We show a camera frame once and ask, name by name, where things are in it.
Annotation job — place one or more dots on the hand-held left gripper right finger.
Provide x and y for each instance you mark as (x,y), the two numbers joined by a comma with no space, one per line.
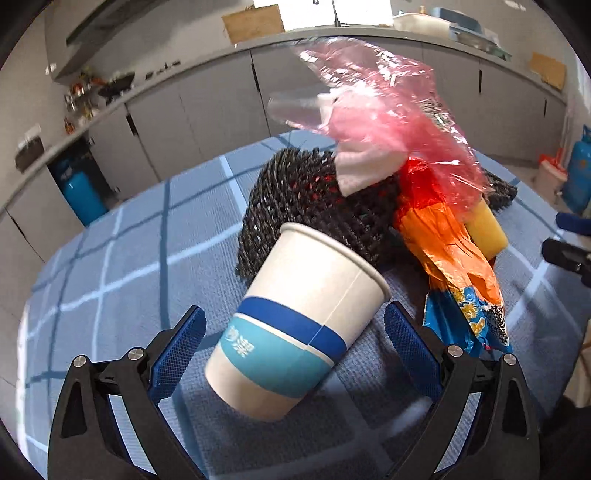
(411,350)

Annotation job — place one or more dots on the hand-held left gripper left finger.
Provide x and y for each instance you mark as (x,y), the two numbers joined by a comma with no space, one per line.
(184,341)

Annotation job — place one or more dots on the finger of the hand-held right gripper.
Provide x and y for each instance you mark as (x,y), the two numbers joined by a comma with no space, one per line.
(575,221)
(565,256)

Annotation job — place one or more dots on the orange-red snack packet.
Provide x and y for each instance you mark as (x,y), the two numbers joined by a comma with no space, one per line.
(438,240)

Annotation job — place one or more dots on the white blue-banded paper cup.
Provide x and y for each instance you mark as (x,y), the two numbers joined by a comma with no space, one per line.
(300,300)

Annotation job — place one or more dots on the white foam sheet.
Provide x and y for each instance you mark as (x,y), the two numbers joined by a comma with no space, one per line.
(364,170)

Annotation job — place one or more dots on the blue gas cylinder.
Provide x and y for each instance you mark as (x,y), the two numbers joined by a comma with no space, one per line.
(579,170)
(85,196)

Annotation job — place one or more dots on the white bucket with red bag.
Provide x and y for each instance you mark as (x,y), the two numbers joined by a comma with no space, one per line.
(550,175)

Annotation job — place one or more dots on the blue patterned snack packet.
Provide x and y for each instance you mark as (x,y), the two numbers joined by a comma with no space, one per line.
(461,318)

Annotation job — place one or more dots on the yellow sponge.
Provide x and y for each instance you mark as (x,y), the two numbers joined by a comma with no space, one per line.
(489,230)

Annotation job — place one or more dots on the blue checked tablecloth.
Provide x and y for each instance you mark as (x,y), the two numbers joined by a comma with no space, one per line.
(138,258)

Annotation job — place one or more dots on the wooden cutting board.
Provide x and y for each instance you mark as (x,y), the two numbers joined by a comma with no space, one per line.
(548,70)

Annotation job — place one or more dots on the green plastic tub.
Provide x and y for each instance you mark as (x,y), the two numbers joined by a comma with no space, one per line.
(501,50)

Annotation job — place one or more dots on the black foam net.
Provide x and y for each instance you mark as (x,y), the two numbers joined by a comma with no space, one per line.
(300,194)

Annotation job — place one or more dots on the metal basin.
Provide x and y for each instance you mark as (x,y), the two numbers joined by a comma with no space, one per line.
(475,39)

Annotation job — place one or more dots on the pink plastic bag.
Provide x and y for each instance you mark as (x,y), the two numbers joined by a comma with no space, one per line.
(392,115)

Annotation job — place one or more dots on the grey kitchen cabinet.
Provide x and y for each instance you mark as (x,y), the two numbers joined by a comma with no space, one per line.
(207,106)

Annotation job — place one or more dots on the white plastic basin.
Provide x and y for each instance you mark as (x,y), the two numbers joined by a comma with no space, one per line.
(420,25)

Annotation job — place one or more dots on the group of seasoning bottles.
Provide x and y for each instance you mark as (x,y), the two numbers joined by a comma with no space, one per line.
(78,99)

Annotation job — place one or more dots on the black wok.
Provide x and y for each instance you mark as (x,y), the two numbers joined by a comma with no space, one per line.
(117,83)

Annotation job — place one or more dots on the metal faucet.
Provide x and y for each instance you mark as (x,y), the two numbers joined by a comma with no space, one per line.
(338,16)

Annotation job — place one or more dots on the grey range hood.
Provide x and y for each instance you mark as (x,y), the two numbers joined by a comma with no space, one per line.
(101,27)

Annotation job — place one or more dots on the cardboard box on counter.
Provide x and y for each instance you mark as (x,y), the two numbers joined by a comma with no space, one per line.
(254,23)

